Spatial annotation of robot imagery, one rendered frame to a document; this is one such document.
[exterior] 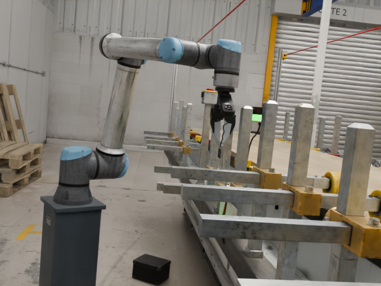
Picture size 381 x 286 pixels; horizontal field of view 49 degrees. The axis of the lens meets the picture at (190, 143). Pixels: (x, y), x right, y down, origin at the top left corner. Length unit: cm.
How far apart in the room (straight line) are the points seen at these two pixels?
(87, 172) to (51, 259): 45
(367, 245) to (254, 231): 18
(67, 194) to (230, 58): 109
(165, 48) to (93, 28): 809
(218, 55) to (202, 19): 810
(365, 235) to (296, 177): 32
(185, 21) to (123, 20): 135
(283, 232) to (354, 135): 21
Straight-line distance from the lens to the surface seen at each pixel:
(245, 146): 148
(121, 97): 206
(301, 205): 95
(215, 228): 67
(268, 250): 164
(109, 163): 215
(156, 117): 933
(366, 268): 115
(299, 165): 100
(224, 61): 147
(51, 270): 217
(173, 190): 142
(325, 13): 337
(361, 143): 78
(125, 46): 177
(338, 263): 81
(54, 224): 211
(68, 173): 210
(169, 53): 147
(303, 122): 100
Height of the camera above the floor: 114
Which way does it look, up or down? 5 degrees down
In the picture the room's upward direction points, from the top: 5 degrees clockwise
